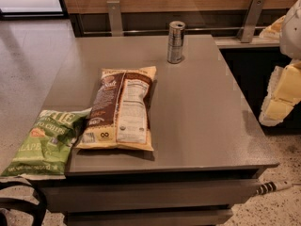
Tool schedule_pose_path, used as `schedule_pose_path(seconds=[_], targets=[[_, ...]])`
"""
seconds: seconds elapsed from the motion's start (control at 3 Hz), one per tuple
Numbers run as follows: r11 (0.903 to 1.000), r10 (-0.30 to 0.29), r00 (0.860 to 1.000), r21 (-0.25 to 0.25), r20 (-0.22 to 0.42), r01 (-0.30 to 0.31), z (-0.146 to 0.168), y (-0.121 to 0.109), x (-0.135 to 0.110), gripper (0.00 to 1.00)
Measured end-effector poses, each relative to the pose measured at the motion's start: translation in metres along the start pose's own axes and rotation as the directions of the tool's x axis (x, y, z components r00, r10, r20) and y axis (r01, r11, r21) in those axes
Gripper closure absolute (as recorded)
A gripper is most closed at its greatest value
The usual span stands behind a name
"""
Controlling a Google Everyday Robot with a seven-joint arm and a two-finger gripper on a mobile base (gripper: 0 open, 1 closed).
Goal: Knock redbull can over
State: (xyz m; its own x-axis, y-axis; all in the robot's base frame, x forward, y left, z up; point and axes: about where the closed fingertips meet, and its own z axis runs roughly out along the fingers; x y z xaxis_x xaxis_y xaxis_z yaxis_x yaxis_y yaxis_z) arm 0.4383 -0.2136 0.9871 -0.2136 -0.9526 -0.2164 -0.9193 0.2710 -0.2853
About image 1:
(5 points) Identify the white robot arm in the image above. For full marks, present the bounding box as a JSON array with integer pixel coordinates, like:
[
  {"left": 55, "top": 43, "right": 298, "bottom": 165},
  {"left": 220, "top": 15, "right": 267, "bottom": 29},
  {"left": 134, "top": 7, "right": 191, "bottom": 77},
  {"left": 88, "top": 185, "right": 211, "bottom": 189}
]
[{"left": 259, "top": 0, "right": 301, "bottom": 126}]

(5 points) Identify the black chair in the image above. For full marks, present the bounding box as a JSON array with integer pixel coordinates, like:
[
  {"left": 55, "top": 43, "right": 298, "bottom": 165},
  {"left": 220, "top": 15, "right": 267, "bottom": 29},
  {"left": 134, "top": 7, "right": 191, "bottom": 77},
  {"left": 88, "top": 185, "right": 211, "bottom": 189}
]
[{"left": 0, "top": 182, "right": 47, "bottom": 226}]

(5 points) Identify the right metal bracket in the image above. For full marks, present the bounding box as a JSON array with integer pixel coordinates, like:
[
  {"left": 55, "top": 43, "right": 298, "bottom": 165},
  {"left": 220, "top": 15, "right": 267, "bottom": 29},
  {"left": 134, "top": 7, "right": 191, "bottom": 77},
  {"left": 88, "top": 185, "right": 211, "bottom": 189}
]
[{"left": 237, "top": 0, "right": 266, "bottom": 43}]

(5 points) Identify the metal rail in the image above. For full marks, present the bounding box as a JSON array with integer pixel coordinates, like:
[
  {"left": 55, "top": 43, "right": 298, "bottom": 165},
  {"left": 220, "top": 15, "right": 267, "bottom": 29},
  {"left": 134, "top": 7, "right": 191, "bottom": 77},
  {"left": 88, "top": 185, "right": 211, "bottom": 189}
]
[{"left": 82, "top": 25, "right": 267, "bottom": 36}]

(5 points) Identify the left metal bracket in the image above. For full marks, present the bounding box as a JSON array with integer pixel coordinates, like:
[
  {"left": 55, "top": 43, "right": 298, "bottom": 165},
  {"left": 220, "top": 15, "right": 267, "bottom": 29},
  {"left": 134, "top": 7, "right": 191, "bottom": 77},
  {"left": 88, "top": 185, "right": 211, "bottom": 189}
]
[{"left": 107, "top": 0, "right": 123, "bottom": 37}]

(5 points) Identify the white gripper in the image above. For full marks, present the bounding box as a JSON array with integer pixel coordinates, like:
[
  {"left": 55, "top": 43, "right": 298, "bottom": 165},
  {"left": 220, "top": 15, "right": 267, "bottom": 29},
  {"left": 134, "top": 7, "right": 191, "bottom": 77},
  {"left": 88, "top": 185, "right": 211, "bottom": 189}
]
[{"left": 258, "top": 14, "right": 301, "bottom": 127}]

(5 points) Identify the striped cable on floor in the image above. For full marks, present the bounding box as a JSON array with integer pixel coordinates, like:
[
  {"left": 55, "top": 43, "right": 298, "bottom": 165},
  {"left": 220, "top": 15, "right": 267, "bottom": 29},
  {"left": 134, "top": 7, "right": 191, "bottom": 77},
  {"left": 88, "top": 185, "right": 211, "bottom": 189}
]
[{"left": 253, "top": 180, "right": 301, "bottom": 197}]

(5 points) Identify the metal bracket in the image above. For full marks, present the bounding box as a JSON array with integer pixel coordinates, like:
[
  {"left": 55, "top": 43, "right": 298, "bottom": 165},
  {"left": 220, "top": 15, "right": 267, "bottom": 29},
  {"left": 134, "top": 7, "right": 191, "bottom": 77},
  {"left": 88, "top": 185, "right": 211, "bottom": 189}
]
[
  {"left": 237, "top": 0, "right": 266, "bottom": 43},
  {"left": 107, "top": 0, "right": 123, "bottom": 37}
]

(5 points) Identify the brown yellow chip bag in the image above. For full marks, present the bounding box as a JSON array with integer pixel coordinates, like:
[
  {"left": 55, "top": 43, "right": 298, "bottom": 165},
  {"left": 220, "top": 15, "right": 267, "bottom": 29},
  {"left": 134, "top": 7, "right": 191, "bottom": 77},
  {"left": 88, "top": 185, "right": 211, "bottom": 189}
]
[{"left": 77, "top": 66, "right": 156, "bottom": 152}]

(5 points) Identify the green jalapeno chip bag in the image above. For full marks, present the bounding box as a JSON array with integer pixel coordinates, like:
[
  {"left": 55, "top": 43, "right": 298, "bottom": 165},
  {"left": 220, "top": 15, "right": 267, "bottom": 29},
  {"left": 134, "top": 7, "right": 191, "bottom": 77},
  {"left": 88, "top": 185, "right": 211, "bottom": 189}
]
[{"left": 2, "top": 109, "right": 90, "bottom": 180}]

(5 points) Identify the grey table drawer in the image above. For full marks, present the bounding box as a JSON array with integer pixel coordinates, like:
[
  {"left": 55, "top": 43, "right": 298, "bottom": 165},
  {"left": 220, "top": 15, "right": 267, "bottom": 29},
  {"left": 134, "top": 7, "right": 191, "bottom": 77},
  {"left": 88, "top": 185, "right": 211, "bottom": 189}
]
[{"left": 43, "top": 180, "right": 260, "bottom": 212}]

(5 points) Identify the silver redbull can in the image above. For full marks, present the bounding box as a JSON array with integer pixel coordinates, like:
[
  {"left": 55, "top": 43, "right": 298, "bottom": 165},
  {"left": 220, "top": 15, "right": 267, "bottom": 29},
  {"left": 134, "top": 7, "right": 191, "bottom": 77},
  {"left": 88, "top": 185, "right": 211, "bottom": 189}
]
[{"left": 167, "top": 21, "right": 185, "bottom": 64}]

